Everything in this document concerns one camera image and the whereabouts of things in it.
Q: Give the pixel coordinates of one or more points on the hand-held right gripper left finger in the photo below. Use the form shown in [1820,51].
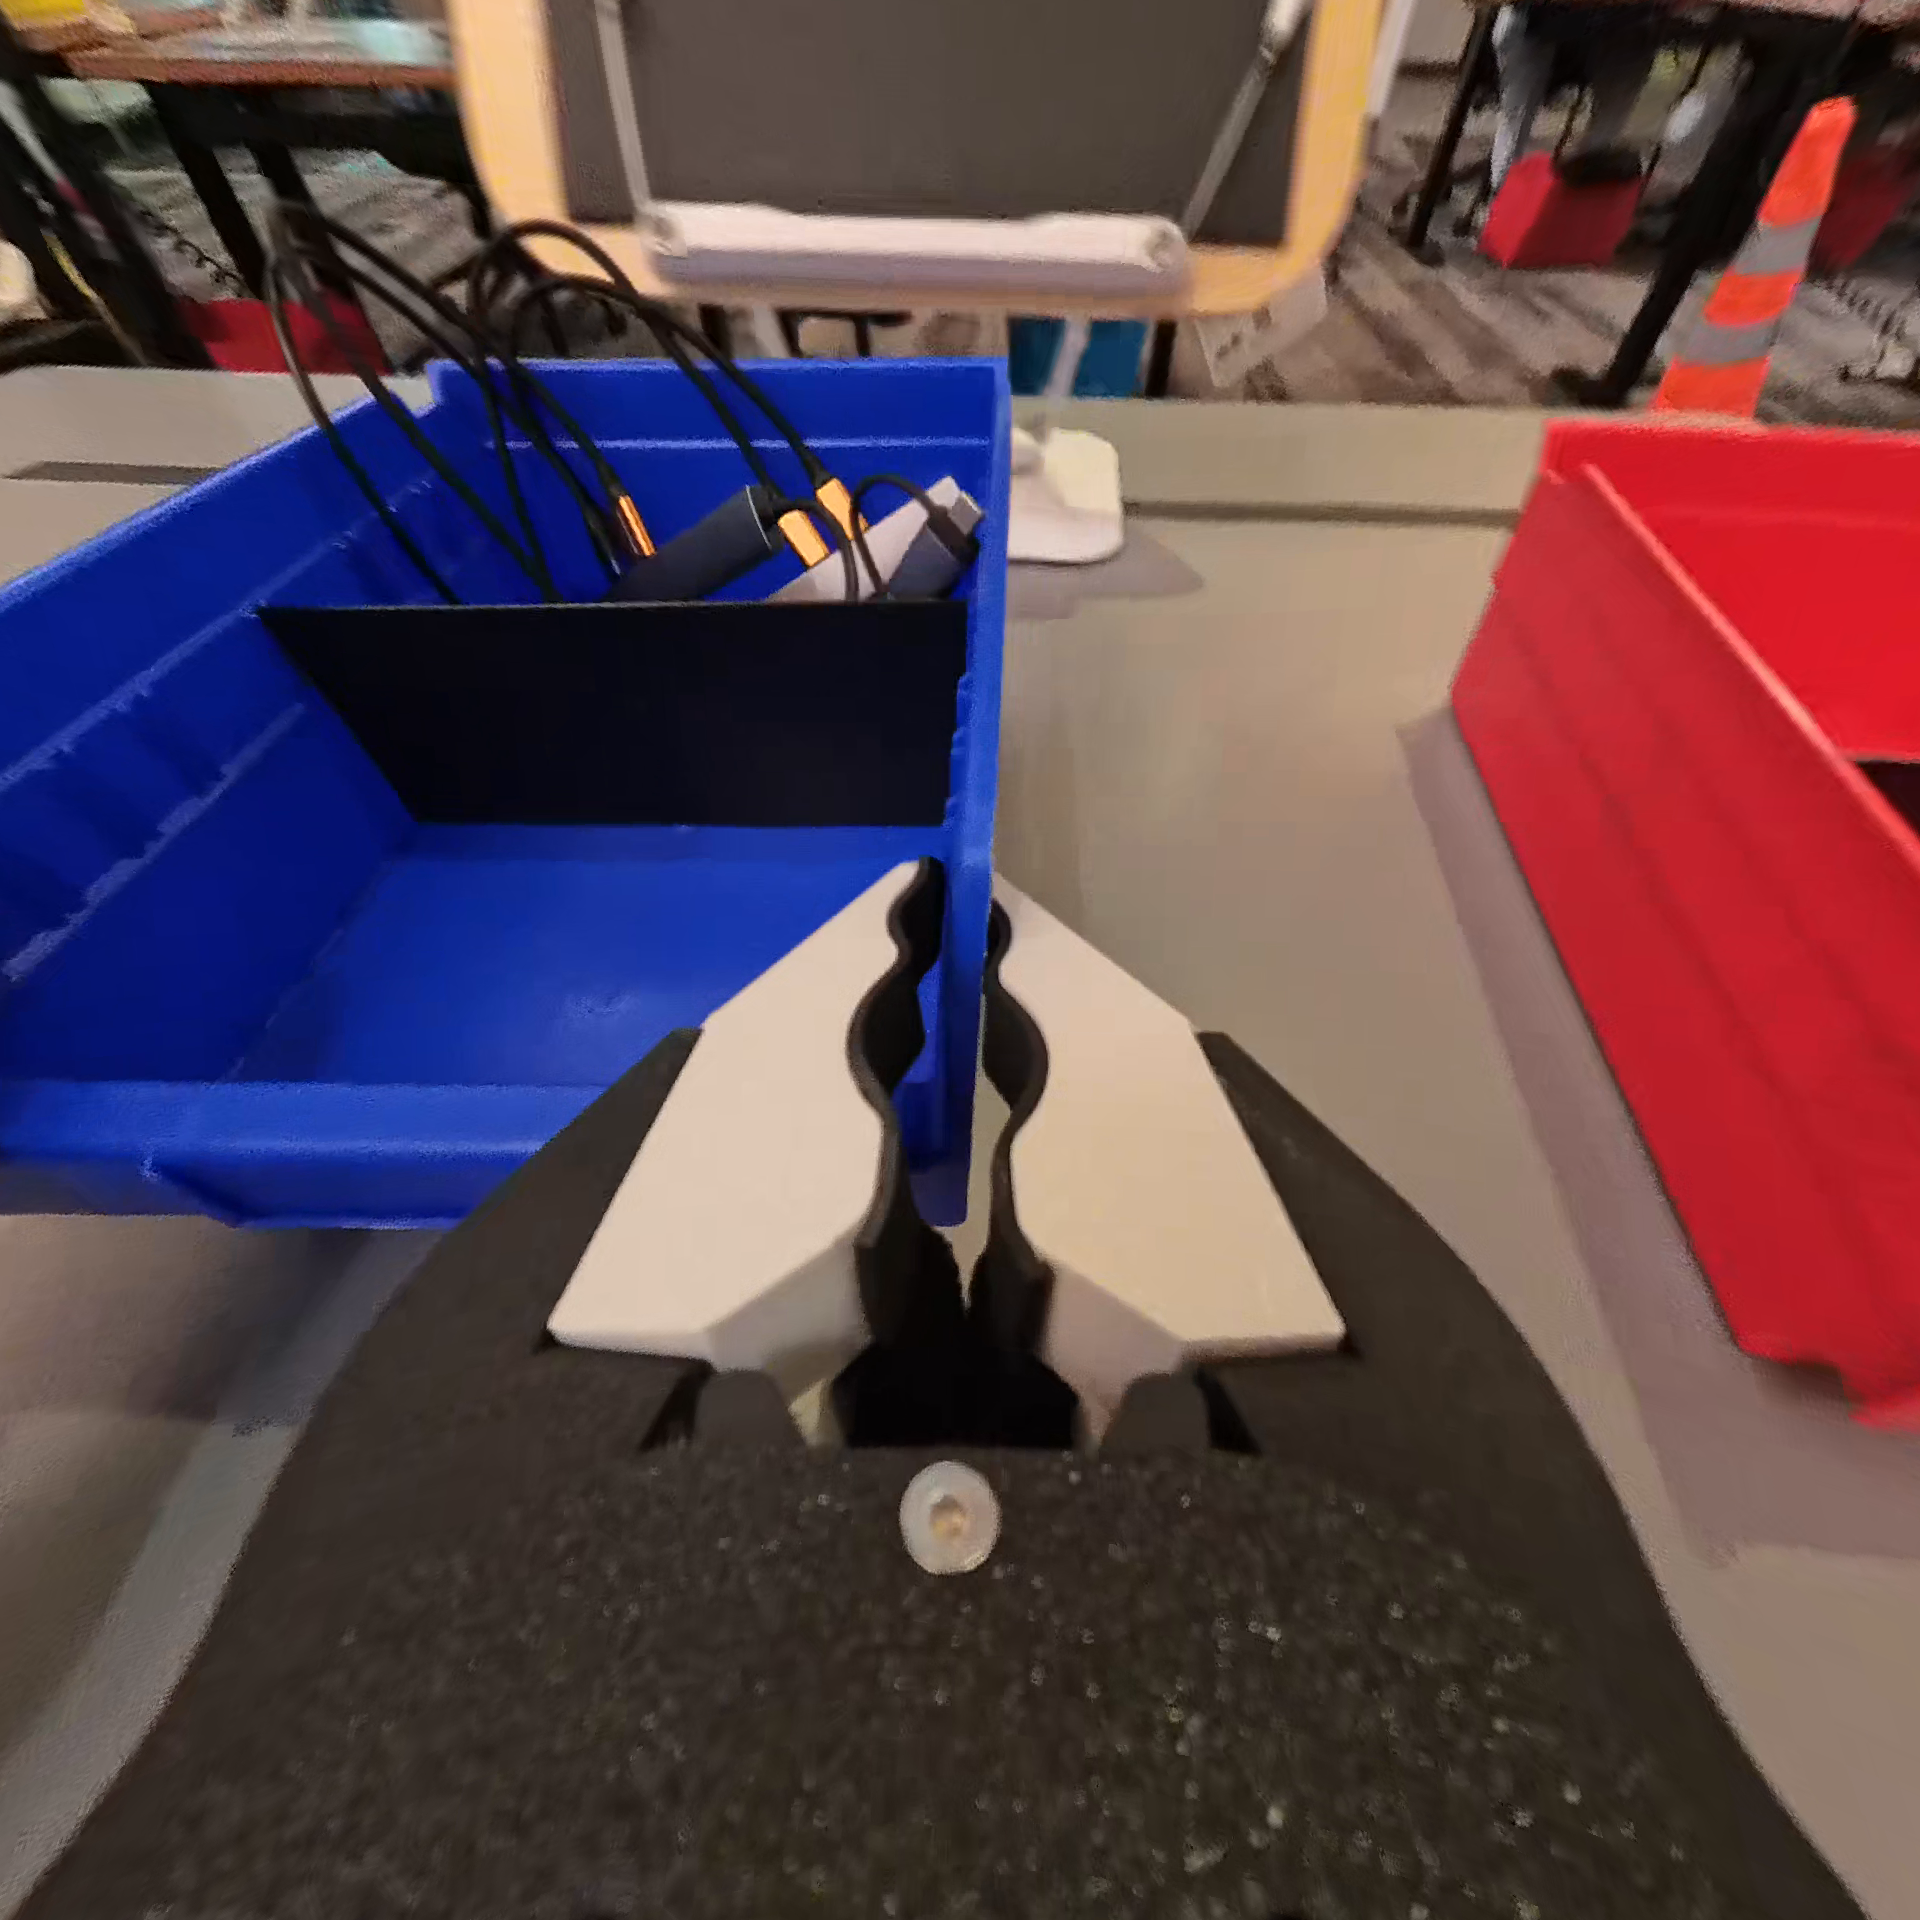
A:
[733,1173]

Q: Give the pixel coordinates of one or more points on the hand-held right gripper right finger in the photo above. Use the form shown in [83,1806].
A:
[1170,1173]

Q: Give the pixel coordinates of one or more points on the blue storage bin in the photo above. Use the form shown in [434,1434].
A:
[524,958]

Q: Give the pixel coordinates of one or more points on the red storage bin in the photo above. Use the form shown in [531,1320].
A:
[1647,898]

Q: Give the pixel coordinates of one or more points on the silver USB hub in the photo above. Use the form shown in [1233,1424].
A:
[844,571]

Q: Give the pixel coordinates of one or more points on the dark grey USB hub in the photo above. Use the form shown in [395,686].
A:
[697,546]

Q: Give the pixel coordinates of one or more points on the grey desk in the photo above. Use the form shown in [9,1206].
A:
[1275,749]

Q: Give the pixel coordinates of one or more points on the white lamp stand base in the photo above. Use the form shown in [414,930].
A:
[1070,510]

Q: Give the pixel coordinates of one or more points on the blue box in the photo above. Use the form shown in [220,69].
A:
[1119,361]

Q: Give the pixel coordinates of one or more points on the white cardboard box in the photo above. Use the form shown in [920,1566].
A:
[1252,339]

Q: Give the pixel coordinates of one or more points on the wooden table black legs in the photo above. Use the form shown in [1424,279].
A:
[1663,302]
[225,69]

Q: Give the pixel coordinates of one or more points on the small red bin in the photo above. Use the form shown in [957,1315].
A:
[1562,218]

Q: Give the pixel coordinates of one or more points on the orange traffic cone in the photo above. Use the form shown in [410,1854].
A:
[1758,302]

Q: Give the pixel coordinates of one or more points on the black panel wooden board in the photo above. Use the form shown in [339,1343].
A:
[930,106]

